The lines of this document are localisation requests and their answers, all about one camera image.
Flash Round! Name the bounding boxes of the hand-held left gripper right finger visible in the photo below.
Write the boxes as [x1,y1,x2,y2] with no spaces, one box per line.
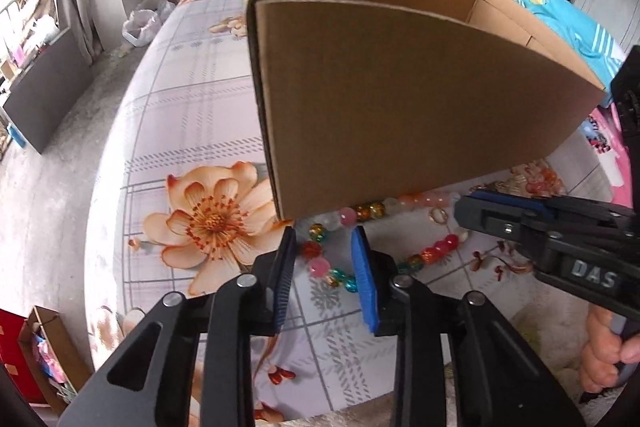
[350,227,586,427]

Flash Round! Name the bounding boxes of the small open cardboard box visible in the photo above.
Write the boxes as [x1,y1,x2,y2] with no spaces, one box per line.
[17,305,93,418]

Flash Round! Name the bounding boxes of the floral bed sheet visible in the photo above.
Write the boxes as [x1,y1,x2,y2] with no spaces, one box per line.
[85,0,626,423]

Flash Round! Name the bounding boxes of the pink orange bead bracelet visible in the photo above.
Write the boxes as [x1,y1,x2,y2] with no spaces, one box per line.
[507,159,568,198]

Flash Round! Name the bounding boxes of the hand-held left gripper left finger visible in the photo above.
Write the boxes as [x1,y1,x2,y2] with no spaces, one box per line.
[57,227,298,427]

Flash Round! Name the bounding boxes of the white plastic bag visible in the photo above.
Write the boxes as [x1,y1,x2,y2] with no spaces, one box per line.
[122,0,176,46]

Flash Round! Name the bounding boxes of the brown cardboard box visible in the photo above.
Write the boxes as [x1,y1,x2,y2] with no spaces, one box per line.
[244,0,607,222]

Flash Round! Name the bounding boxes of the dark grey board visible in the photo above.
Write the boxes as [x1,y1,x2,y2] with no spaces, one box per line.
[2,27,93,152]

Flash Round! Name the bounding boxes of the blue floral blanket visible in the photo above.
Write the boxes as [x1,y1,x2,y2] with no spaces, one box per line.
[492,0,628,78]

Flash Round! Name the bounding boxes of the person's right hand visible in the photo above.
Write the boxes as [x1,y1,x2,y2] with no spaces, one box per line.
[580,307,640,393]

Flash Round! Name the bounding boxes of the red box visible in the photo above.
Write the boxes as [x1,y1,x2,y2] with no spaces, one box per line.
[0,307,48,405]

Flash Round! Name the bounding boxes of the window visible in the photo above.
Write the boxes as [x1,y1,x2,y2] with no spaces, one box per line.
[0,0,61,82]

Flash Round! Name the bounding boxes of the multicolour glass bead bracelet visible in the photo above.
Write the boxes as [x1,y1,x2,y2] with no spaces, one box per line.
[299,191,472,294]

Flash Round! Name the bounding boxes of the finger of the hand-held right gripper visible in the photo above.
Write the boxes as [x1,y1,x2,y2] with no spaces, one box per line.
[454,197,591,253]
[470,189,633,220]

